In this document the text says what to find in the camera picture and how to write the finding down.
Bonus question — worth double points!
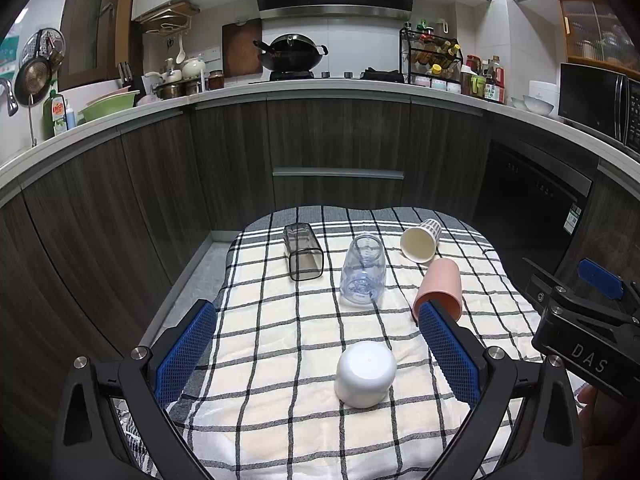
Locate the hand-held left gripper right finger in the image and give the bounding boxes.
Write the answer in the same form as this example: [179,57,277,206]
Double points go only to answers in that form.
[417,300,586,480]

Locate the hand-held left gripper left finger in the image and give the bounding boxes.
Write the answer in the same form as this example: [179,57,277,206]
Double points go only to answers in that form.
[50,299,218,480]

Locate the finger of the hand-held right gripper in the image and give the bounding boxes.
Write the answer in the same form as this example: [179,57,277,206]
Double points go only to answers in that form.
[576,258,640,322]
[522,257,568,297]

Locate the pink cup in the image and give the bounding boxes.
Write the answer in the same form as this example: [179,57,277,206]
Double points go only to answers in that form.
[412,258,463,322]

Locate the white cup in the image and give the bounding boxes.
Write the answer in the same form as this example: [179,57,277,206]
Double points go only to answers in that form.
[334,340,398,409]

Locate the cream cup with grid print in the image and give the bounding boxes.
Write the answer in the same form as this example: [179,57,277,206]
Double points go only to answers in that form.
[400,218,443,264]

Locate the clear blue plastic cup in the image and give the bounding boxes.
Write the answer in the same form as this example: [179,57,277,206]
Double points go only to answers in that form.
[340,233,387,307]

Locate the dark transparent square cup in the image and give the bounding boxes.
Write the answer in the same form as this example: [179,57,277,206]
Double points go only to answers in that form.
[282,222,324,281]

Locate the person's right hand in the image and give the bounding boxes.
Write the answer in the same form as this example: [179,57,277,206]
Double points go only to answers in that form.
[577,384,640,480]

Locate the black built-in dishwasher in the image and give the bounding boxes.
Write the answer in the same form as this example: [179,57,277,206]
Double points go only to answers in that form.
[472,140,594,283]

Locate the black white checkered cloth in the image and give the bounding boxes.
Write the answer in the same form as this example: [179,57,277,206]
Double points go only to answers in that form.
[117,205,588,480]

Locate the large white bowl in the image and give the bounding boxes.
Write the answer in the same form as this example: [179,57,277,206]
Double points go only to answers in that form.
[522,95,555,115]

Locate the black microwave oven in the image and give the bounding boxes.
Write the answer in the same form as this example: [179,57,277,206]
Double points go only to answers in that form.
[557,62,640,154]

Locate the green label sauce bottle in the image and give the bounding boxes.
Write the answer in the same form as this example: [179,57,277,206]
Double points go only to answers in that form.
[484,71,506,105]

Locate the wooden glass door cabinet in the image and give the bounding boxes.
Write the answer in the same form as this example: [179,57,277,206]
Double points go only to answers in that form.
[559,0,640,79]

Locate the green plastic basin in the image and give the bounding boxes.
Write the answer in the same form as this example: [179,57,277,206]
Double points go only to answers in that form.
[79,89,142,123]

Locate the green dish soap bottle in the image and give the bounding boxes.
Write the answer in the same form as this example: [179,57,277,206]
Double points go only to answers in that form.
[42,87,69,140]

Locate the gas stove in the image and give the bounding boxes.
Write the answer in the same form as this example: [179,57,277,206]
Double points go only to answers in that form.
[248,66,406,85]

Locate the dark wooden cutting board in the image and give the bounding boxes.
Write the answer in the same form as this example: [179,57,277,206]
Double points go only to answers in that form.
[221,18,264,77]

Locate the metal faucet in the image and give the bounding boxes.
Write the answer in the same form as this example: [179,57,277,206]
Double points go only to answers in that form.
[0,78,20,118]

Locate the hanging frying pan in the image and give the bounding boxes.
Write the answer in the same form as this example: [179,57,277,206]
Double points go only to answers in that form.
[14,57,52,106]

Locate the black wok with lid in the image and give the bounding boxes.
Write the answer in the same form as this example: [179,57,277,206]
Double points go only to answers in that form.
[252,33,329,73]

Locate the hanging metal strainer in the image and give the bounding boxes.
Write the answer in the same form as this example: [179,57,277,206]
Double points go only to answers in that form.
[20,27,66,68]

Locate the metal drawer handle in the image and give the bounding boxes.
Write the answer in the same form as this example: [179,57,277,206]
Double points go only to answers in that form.
[272,166,405,180]

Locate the black wire spice rack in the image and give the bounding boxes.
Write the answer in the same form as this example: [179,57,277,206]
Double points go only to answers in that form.
[398,22,463,87]

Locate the wall shelf with boards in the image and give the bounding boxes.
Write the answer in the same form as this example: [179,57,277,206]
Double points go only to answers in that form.
[137,1,201,35]

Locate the dark brown window frame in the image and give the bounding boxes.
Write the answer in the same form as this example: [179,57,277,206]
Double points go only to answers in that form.
[57,0,141,92]

